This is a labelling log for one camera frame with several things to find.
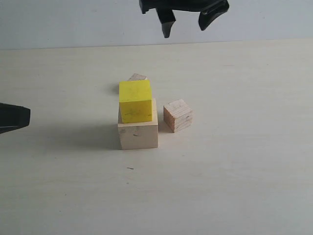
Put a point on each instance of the yellow cube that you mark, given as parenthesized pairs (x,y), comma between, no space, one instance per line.
(135,101)

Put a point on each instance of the large pale wooden cube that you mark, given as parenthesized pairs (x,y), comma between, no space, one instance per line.
(139,135)

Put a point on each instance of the small pale wooden cube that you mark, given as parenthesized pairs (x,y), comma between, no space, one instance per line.
(136,77)

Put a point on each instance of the striped plywood cube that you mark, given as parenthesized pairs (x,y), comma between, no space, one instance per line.
(177,115)

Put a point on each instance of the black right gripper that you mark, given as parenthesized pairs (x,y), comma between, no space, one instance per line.
(209,11)

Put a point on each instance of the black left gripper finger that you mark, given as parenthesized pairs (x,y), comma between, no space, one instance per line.
(13,117)

